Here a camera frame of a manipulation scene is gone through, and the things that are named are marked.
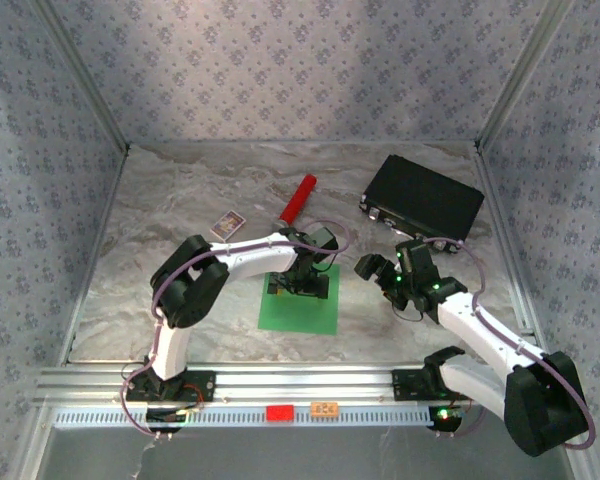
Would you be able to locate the green paper sheet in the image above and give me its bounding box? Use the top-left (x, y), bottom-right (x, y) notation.
top-left (257, 263), bottom-right (341, 336)

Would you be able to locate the red microphone with grey head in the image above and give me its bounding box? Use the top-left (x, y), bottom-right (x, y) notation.
top-left (274, 173), bottom-right (318, 232)

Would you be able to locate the purple playing card box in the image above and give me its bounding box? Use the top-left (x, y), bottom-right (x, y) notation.
top-left (209, 210), bottom-right (247, 244)

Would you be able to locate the black briefcase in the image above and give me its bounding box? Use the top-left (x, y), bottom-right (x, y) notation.
top-left (358, 153), bottom-right (486, 256)

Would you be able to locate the red toy block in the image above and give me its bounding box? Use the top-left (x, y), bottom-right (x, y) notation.
top-left (265, 404), bottom-right (296, 423)

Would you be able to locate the black controller board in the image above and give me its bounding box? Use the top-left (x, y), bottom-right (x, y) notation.
top-left (428, 405), bottom-right (465, 434)
top-left (145, 407), bottom-right (189, 434)

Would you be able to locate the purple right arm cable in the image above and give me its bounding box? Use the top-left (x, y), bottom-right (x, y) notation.
top-left (422, 237), bottom-right (597, 449)

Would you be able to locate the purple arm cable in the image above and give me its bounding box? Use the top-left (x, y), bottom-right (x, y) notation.
top-left (422, 237), bottom-right (597, 449)
top-left (121, 218), bottom-right (352, 441)

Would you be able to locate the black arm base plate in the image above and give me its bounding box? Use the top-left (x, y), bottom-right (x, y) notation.
top-left (124, 369), bottom-right (217, 403)
top-left (390, 368), bottom-right (484, 402)

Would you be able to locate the aluminium mounting rail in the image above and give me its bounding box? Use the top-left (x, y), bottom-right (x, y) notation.
top-left (33, 362), bottom-right (519, 409)

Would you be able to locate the aluminium table side rail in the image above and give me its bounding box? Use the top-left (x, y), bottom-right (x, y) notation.
top-left (59, 147), bottom-right (131, 366)
top-left (472, 144), bottom-right (551, 364)

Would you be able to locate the white slotted cable duct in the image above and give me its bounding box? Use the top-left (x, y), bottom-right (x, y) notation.
top-left (53, 405), bottom-right (439, 429)

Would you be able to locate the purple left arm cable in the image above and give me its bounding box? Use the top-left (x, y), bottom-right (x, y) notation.
top-left (121, 218), bottom-right (352, 441)

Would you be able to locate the aluminium frame post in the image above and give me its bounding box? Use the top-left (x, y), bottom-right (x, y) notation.
top-left (473, 0), bottom-right (577, 154)
top-left (29, 0), bottom-right (132, 154)

